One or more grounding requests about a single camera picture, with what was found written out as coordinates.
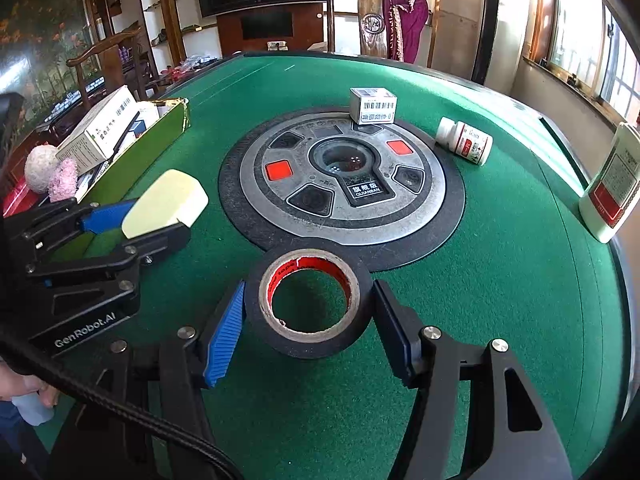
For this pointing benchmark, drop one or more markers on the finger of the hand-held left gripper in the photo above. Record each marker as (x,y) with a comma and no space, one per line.
(107,217)
(160,242)

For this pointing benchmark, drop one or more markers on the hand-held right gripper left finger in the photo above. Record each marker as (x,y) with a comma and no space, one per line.
(225,340)

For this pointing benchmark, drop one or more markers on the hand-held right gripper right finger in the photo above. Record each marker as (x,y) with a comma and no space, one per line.
(395,340)

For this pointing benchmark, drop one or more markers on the cream soap bar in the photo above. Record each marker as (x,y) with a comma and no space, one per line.
(165,200)

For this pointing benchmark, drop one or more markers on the pink plush toy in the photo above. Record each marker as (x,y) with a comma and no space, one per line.
(64,182)

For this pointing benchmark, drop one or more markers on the black tape roll red core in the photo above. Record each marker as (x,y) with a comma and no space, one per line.
(305,342)

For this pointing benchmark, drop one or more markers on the white fluffy ball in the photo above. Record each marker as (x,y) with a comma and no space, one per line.
(41,167)

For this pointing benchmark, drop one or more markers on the white box green print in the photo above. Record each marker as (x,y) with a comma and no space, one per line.
(95,135)

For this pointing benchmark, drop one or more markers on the person's left hand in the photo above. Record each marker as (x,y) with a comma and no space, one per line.
(17,389)

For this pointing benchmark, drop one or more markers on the red packet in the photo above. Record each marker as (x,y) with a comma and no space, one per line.
(20,200)

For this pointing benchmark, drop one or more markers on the round table control panel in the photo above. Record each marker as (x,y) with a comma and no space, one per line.
(425,195)

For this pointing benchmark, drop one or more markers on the dark wooden chair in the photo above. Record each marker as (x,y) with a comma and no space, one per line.
(140,65)

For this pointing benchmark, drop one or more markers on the white pill bottle red label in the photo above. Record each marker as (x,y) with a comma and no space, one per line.
(462,140)

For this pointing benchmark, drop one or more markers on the white power strip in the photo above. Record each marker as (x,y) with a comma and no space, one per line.
(277,45)

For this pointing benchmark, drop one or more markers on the small white barcode box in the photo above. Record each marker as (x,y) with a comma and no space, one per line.
(375,107)

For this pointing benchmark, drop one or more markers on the small cardboard box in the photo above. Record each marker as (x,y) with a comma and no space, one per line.
(317,47)

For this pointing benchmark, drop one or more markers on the wooden chair round emblem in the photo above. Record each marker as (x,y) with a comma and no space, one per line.
(372,25)

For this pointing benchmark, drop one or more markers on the purple fringed cloth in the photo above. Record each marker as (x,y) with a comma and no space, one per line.
(410,25)

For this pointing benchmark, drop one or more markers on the black tall column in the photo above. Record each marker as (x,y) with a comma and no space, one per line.
(486,20)

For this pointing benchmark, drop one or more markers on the window with metal grille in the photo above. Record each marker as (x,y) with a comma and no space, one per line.
(580,25)

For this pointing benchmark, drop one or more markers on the floral wall mural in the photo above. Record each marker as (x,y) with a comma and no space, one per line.
(40,25)

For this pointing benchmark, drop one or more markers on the wooden wall shelf unit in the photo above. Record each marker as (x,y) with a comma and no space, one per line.
(170,10)

